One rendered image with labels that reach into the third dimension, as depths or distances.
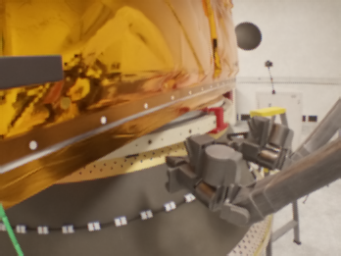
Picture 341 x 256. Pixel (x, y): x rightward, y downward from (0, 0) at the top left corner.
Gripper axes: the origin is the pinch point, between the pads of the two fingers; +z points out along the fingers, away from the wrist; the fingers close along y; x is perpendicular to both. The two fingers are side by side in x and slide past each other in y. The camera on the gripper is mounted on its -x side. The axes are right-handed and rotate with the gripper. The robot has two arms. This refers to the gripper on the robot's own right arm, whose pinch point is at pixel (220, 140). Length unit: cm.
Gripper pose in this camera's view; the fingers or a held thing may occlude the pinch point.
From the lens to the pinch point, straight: 71.2
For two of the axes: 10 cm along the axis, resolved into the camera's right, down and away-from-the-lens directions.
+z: -7.0, -2.8, 6.6
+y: -7.1, 2.1, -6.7
